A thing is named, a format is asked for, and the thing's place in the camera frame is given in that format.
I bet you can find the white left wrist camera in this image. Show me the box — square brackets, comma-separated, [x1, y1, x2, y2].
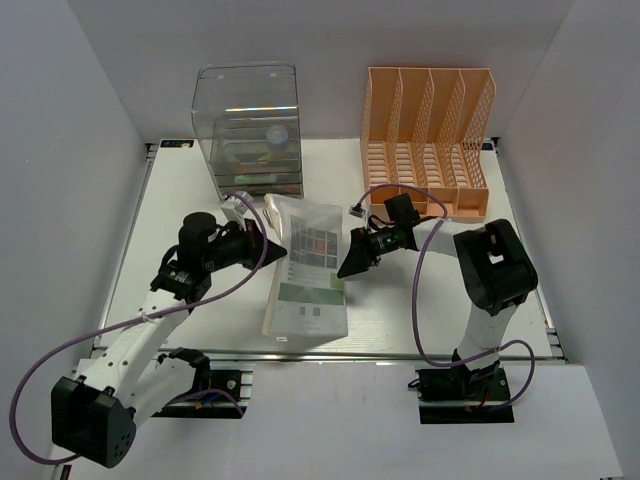
[220, 191, 253, 230]

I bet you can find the orange file rack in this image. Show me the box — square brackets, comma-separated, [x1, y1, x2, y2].
[360, 67, 496, 223]

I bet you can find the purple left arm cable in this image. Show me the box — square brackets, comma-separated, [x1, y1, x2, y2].
[9, 192, 266, 467]

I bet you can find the clear mesh zipper pouch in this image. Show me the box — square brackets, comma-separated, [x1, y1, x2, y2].
[263, 194, 348, 341]

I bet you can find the green highlighter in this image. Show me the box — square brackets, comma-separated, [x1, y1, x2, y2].
[234, 174, 277, 185]

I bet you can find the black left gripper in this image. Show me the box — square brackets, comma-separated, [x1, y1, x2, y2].
[203, 218, 287, 273]

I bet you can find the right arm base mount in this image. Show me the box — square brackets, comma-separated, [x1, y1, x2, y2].
[407, 368, 515, 425]

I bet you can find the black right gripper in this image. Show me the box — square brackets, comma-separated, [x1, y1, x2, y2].
[338, 225, 401, 277]

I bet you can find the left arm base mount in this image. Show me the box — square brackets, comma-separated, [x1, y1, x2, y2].
[154, 362, 253, 420]

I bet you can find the clear grey drawer organizer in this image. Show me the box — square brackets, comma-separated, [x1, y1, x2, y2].
[191, 62, 304, 198]

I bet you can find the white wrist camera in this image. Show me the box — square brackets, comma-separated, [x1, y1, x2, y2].
[220, 191, 253, 230]
[348, 204, 368, 220]

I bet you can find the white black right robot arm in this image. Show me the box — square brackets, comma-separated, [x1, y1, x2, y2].
[337, 193, 538, 399]

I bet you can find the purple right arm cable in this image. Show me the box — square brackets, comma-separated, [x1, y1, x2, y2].
[354, 184, 536, 412]

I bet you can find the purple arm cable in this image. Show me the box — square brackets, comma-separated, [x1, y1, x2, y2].
[354, 184, 536, 412]
[9, 192, 266, 467]

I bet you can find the clear paper clip tub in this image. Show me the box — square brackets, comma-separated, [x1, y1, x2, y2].
[265, 124, 289, 151]

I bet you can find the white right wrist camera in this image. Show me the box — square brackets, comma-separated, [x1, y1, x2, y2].
[348, 204, 368, 220]

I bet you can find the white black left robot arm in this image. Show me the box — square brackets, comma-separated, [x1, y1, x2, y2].
[51, 212, 287, 468]

